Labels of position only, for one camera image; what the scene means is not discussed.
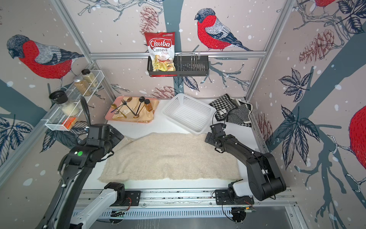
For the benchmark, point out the small orange box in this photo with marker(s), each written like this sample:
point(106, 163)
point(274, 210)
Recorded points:
point(70, 122)

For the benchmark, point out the white wire wall shelf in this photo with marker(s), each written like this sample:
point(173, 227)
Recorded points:
point(55, 121)

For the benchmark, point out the small amber spice bottle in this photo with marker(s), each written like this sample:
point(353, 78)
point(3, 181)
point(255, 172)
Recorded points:
point(148, 105)

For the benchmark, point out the black ladle spoon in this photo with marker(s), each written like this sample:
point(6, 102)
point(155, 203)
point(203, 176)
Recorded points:
point(141, 100)

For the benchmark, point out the black white patterned scarf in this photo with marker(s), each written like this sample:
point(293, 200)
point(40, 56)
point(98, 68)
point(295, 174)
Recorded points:
point(232, 110)

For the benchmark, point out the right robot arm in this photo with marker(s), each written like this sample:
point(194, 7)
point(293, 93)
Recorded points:
point(264, 177)

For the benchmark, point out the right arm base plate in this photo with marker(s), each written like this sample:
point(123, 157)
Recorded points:
point(226, 197)

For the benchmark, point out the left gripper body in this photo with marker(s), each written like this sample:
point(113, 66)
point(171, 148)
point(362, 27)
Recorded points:
point(114, 140)

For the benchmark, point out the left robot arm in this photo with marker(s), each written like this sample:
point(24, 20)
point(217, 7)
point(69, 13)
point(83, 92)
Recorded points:
point(74, 169)

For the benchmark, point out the spice jar silver lid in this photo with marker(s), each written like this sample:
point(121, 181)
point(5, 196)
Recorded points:
point(82, 86)

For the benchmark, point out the aluminium front rail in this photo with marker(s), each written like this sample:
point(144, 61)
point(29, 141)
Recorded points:
point(201, 198)

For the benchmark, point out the black gold fork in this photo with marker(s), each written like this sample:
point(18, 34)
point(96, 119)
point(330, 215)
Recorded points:
point(125, 104)

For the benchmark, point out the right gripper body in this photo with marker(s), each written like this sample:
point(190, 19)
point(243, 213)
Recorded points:
point(211, 140)

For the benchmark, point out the beige cloth on tray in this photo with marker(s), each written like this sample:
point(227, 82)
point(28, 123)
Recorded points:
point(143, 113)

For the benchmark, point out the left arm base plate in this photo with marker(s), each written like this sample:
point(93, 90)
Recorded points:
point(128, 198)

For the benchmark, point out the red cassava chips bag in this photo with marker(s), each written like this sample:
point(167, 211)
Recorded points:
point(161, 47)

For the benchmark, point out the beige knitted scarf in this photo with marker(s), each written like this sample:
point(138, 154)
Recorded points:
point(175, 156)

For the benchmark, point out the spice jar black lid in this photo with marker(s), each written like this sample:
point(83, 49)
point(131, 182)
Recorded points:
point(90, 78)

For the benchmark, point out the gold spoon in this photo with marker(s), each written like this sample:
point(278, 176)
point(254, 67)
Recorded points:
point(116, 110)

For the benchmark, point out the large jar black lid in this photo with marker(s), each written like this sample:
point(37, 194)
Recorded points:
point(68, 107)

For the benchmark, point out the black wire wall basket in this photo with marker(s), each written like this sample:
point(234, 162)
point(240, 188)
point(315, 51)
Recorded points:
point(181, 66)

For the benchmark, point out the white plastic basket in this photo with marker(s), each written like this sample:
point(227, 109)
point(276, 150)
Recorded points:
point(189, 113)

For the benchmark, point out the pink tray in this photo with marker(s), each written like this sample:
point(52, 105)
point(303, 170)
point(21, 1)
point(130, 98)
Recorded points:
point(110, 113)

